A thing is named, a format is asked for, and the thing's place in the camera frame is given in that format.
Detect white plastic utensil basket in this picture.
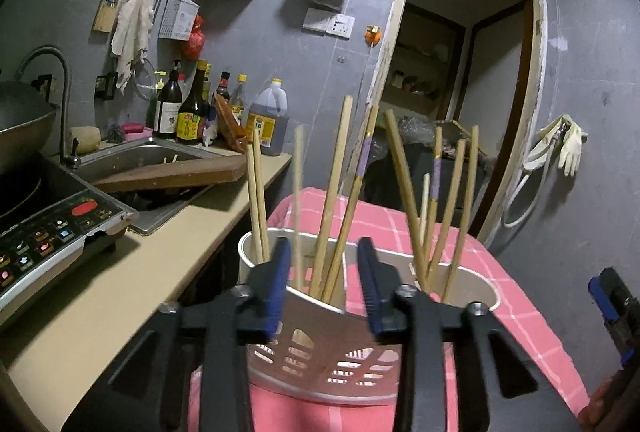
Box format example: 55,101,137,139
237,227,501,407

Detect yellow sponge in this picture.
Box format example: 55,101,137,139
69,125,102,153

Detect beige kitchen counter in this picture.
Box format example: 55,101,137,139
0,152,293,432

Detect black induction cooker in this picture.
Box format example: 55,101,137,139
0,157,141,313

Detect brown cardboard sheet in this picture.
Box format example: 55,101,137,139
440,119,493,165

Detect dark bottle white label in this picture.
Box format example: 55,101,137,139
152,59,183,139

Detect clear plastic strainer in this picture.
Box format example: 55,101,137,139
132,60,160,102

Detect dark bottle yellow label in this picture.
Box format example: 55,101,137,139
176,60,210,145

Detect wooden shelf unit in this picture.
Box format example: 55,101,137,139
385,12,466,113

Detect white wall socket panel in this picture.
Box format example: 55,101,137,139
302,7,356,38

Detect wooden door frame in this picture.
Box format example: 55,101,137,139
360,0,547,248

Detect metal box grater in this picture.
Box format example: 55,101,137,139
158,0,200,40

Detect large oil jug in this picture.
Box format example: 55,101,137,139
245,79,290,157

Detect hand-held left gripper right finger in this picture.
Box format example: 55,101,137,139
357,236,583,432

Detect red plastic bag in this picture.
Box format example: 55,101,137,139
182,15,206,60

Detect dark metal wok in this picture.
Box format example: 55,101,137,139
0,80,58,173

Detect pink soap dish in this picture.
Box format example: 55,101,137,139
122,122,155,142

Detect pile of wooden chopsticks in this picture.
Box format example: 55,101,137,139
245,95,481,305

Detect black cabinet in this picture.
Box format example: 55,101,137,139
357,142,488,238

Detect white rubber gloves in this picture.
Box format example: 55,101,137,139
537,115,590,177

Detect white shower hose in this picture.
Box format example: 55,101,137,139
501,119,568,229

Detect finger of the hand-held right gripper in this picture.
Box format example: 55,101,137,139
587,266,640,368

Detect stainless steel sink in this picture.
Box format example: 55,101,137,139
72,139,236,235

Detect crumpled clear plastic bag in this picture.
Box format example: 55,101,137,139
400,115,451,148

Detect white dish cloth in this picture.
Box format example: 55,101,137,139
110,0,155,96

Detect sauce bottle yellow cap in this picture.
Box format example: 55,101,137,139
230,73,249,125

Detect curved metal faucet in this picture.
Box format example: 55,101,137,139
15,45,82,169

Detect brown wooden cutting board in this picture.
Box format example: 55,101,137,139
92,155,248,194

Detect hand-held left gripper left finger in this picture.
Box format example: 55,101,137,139
62,237,292,432

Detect orange snack bag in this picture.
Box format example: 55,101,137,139
212,93,249,153

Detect black wall plug adapter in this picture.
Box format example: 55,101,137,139
95,72,119,100

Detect person's right hand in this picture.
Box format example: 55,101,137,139
580,369,623,428

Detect pink checked tablecloth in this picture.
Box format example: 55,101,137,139
187,186,591,432

